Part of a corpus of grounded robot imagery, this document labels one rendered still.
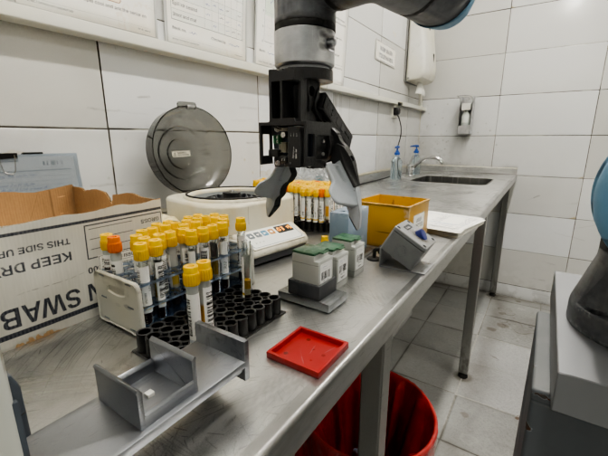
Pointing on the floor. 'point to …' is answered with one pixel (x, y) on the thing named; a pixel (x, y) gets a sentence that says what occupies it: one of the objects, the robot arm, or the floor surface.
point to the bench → (288, 381)
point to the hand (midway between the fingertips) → (312, 223)
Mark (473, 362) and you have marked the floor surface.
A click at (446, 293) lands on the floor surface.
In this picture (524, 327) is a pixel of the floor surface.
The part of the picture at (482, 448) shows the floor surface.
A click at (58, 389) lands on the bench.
